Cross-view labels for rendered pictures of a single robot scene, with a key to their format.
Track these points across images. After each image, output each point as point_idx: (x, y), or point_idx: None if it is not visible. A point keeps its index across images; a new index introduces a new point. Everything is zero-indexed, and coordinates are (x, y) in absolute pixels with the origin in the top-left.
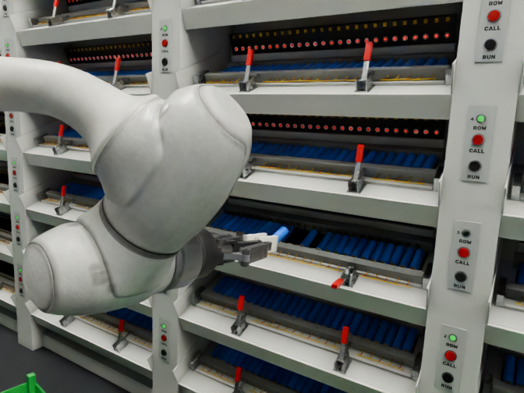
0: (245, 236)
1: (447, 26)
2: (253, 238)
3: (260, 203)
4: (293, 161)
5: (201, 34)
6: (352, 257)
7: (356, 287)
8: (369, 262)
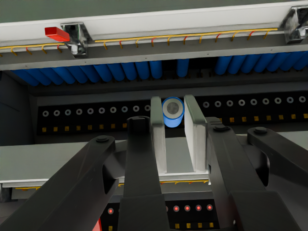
0: (200, 169)
1: None
2: (189, 147)
3: (282, 90)
4: (210, 188)
5: None
6: (91, 63)
7: (55, 26)
8: (64, 64)
